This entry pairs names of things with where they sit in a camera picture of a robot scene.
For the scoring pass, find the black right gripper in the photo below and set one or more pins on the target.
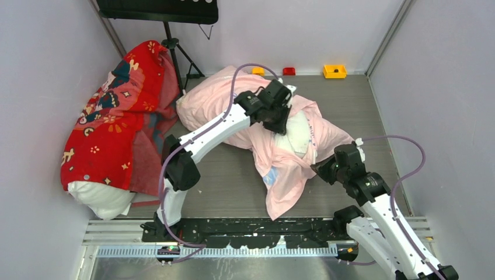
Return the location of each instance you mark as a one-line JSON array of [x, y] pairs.
[[322, 170]]

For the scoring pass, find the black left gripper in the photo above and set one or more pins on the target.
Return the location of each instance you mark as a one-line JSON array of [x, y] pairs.
[[279, 126]]

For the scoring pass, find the white pillow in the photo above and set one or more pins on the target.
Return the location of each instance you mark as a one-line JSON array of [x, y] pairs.
[[105, 201], [297, 138]]

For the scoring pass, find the pink pillowcase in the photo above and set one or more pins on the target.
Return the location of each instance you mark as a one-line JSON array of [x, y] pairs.
[[283, 161]]

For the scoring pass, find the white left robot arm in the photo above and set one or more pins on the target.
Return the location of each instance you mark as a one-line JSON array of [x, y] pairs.
[[179, 171]]

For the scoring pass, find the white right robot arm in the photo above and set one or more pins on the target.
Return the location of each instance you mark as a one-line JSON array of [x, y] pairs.
[[376, 223]]

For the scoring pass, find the red patterned pillowcase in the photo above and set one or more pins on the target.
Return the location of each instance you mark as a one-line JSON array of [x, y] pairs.
[[118, 138]]

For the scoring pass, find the white pillow in red case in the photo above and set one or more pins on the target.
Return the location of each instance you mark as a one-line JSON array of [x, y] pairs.
[[105, 201]]

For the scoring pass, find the small red block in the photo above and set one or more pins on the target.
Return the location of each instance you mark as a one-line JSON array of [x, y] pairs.
[[289, 71]]

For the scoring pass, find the small yellow block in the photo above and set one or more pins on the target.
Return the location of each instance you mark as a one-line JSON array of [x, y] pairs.
[[260, 71]]

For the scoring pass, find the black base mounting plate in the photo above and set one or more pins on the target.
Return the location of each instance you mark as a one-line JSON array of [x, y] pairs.
[[254, 233]]

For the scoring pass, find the yellow tray with black knob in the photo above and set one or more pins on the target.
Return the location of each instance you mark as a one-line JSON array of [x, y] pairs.
[[334, 71]]

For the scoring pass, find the black tripod stand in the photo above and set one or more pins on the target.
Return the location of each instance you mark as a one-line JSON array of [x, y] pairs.
[[172, 43]]

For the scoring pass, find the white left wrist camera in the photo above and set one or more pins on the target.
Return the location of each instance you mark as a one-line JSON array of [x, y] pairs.
[[291, 92]]

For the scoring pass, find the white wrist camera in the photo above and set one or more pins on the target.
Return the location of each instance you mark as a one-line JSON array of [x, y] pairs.
[[291, 92], [359, 143]]

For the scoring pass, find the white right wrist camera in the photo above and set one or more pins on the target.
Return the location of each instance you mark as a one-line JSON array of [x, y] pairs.
[[359, 143]]

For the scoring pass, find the aluminium rail frame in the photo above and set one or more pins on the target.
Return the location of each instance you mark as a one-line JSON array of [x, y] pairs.
[[123, 237]]

